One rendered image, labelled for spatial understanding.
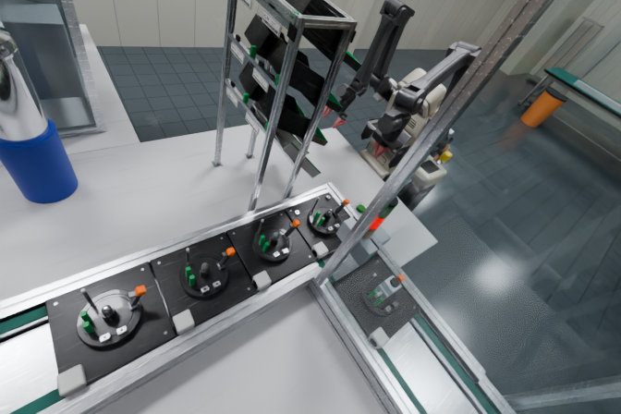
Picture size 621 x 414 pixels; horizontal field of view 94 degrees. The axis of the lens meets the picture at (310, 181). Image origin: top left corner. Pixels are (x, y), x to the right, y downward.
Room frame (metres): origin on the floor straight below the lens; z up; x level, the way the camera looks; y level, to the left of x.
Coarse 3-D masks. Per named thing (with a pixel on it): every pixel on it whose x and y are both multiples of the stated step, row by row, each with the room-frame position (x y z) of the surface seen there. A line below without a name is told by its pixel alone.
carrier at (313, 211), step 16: (288, 208) 0.74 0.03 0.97; (304, 208) 0.77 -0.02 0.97; (320, 208) 0.79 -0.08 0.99; (336, 208) 0.85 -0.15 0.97; (304, 224) 0.70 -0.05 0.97; (320, 224) 0.70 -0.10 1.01; (336, 224) 0.74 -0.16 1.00; (304, 240) 0.63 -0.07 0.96; (320, 240) 0.66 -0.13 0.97; (336, 240) 0.69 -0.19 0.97; (320, 256) 0.59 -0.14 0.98
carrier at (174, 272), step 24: (216, 240) 0.48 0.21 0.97; (168, 264) 0.35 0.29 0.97; (192, 264) 0.37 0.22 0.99; (216, 264) 0.40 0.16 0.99; (240, 264) 0.44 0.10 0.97; (168, 288) 0.29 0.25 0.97; (192, 288) 0.31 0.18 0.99; (216, 288) 0.33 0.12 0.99; (240, 288) 0.37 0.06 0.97; (192, 312) 0.25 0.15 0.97; (216, 312) 0.28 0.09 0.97
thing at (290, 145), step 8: (280, 136) 0.92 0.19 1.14; (288, 136) 0.96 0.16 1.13; (280, 144) 0.82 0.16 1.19; (288, 144) 0.82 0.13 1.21; (296, 144) 0.99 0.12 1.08; (288, 152) 0.82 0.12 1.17; (296, 152) 0.85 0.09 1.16; (304, 160) 0.88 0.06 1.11; (304, 168) 0.89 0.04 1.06; (312, 168) 0.92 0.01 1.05; (312, 176) 0.93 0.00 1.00
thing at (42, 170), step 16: (0, 144) 0.40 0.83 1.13; (16, 144) 0.42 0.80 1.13; (32, 144) 0.44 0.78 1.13; (48, 144) 0.47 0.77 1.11; (16, 160) 0.40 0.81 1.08; (32, 160) 0.42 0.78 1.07; (48, 160) 0.45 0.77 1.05; (64, 160) 0.50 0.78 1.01; (16, 176) 0.39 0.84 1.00; (32, 176) 0.41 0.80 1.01; (48, 176) 0.44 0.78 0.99; (64, 176) 0.48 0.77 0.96; (32, 192) 0.40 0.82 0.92; (48, 192) 0.42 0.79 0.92; (64, 192) 0.46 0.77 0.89
